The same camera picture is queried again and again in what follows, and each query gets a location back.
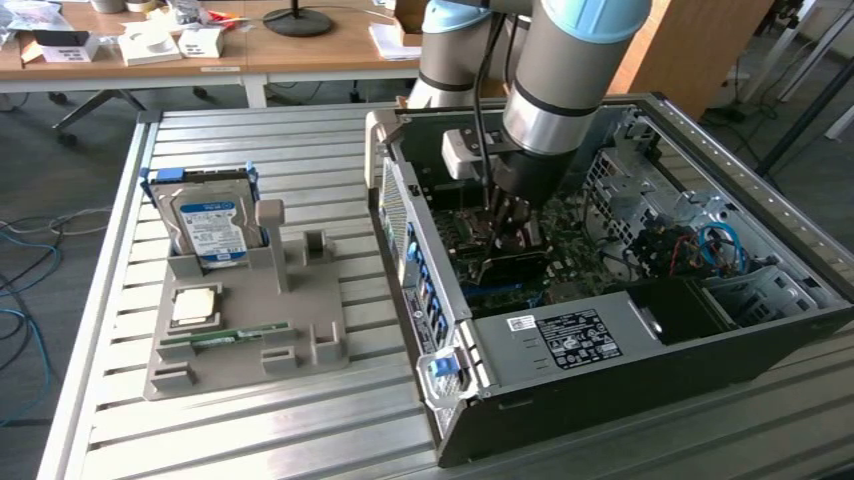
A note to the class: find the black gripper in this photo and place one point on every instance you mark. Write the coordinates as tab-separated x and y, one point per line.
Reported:
534	175

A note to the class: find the black green graphics card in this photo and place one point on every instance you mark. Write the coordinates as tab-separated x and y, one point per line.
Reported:
520	265

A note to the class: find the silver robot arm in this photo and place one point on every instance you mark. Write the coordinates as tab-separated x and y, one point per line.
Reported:
567	75

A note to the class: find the silver metal drive cage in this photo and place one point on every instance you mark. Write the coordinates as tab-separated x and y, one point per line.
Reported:
627	200

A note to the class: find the green motherboard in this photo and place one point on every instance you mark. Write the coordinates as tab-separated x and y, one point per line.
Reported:
580	270

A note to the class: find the blue expansion slot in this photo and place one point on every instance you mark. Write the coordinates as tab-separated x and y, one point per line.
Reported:
496	289

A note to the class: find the silver chipset heatsink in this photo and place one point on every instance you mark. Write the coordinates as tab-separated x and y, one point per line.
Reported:
570	295

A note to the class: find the white paper stack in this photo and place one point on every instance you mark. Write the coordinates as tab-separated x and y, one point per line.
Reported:
394	45

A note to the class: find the wooden cabinet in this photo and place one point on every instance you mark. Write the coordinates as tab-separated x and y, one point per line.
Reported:
687	50

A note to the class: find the brown cardboard box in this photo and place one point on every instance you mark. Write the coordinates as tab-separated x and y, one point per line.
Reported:
408	15

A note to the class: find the silver disk bay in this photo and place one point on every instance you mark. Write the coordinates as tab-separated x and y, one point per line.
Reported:
761	300

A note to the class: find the dark round lamp base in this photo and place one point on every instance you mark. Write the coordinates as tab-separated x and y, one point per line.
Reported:
297	24

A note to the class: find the black open PC case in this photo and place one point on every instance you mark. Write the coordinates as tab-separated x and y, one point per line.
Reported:
600	410

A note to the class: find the grey plastic parts rack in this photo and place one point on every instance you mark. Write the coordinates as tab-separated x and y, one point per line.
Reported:
253	300

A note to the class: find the hard disk in blue caddy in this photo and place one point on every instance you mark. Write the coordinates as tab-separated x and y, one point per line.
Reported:
207	225

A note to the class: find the green RAM stick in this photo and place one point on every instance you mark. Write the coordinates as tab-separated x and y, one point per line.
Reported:
227	335

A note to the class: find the small white box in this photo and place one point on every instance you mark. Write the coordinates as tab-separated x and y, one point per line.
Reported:
200	44

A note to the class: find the silver CPU chip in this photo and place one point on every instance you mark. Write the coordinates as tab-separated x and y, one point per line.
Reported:
193	305

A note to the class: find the white box with tape roll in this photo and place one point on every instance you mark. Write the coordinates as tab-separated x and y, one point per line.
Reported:
149	47

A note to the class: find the wooden desk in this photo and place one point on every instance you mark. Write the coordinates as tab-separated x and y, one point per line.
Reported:
120	70

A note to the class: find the black wheeled chair base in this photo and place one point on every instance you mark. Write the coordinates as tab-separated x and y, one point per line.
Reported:
93	107

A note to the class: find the white box with black insert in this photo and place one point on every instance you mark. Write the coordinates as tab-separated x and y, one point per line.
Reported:
67	47

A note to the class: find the black metal post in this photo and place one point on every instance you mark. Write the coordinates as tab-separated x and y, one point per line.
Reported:
807	110

